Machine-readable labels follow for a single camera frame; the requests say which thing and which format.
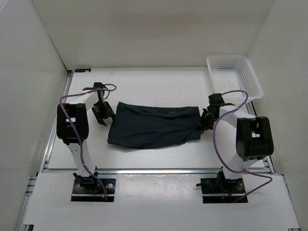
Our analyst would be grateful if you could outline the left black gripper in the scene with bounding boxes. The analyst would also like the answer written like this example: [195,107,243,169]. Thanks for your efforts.
[91,101,116,126]

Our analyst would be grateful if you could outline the dark navy shorts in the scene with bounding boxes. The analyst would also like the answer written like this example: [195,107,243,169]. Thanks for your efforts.
[107,102,201,150]

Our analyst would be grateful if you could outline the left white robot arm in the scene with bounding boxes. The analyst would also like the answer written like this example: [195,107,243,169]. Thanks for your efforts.
[56,89,115,193]

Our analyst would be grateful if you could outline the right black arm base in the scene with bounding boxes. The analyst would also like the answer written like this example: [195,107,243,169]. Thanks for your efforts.
[196,170,248,204]

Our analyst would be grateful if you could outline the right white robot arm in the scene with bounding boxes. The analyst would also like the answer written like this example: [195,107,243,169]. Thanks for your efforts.
[107,93,274,193]

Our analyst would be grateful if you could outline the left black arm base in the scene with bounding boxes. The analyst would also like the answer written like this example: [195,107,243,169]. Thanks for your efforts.
[71,173,116,202]

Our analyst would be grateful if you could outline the white perforated plastic basket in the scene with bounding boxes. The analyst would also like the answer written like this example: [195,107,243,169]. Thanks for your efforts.
[206,55,263,102]

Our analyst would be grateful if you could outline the blue label sticker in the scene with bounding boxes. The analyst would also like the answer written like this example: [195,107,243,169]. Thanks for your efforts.
[75,68,91,73]

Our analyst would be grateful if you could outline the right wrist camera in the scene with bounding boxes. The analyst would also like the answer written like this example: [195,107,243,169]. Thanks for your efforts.
[220,103,235,107]

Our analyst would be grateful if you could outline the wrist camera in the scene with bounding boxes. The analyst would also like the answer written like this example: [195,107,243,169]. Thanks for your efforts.
[82,82,106,93]
[220,103,235,107]

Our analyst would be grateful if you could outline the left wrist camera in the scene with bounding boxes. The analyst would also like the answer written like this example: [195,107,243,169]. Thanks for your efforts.
[82,82,106,93]

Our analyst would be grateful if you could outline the aluminium front rail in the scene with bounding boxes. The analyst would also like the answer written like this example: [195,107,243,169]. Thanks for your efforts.
[32,167,275,177]

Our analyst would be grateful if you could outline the aluminium rail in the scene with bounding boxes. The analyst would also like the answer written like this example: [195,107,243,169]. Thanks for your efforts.
[32,167,275,177]
[245,100,301,231]
[24,69,74,231]

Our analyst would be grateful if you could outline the aluminium right rail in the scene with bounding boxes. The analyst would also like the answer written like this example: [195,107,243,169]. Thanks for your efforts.
[245,100,301,231]

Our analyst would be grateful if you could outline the aluminium left rail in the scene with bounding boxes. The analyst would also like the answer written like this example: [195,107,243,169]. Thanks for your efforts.
[24,69,74,231]

